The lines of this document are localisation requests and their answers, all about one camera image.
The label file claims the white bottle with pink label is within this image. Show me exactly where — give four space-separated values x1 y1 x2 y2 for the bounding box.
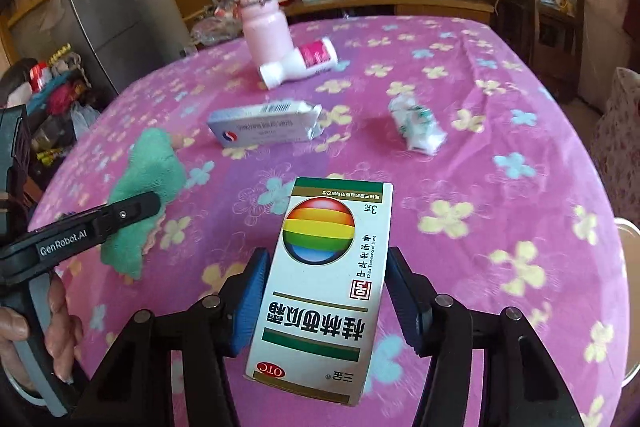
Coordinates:
259 37 338 89

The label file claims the white box with rainbow ball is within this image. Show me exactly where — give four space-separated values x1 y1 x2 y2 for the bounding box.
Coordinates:
243 177 394 408

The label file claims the clear plastic bag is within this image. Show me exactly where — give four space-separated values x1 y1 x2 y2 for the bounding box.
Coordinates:
192 14 248 48

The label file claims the floral covered sofa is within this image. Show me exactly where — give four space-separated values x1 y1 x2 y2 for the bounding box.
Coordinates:
590 67 640 228

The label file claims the grey and white medicine box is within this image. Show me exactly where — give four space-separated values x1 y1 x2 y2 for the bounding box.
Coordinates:
206 101 322 148

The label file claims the crumpled white and green wrapper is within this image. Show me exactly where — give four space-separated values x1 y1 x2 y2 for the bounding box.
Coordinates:
387 94 447 154

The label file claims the person's left hand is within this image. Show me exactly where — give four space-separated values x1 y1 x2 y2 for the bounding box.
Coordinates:
0 277 84 390

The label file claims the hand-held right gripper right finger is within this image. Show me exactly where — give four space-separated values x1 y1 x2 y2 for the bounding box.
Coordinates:
384 247 586 427

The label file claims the wooden cabinet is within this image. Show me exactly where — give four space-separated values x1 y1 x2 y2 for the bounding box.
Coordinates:
185 0 496 32

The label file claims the dark wooden chair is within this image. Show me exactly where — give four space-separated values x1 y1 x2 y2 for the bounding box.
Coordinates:
487 0 586 102

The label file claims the grey refrigerator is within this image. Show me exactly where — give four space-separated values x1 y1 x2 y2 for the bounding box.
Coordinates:
62 0 173 95

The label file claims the white round bin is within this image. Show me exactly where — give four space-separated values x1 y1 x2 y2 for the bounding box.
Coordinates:
612 217 640 388

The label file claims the green plush toy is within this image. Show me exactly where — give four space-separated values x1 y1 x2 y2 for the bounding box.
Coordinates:
100 128 188 280

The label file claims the pile of bags and clutter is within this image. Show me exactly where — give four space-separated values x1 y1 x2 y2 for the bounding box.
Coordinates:
25 47 101 168

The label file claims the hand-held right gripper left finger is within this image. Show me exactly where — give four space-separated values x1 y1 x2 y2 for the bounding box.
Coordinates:
75 247 273 427

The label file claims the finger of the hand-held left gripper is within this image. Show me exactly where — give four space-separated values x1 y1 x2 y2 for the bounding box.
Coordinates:
96 192 162 239

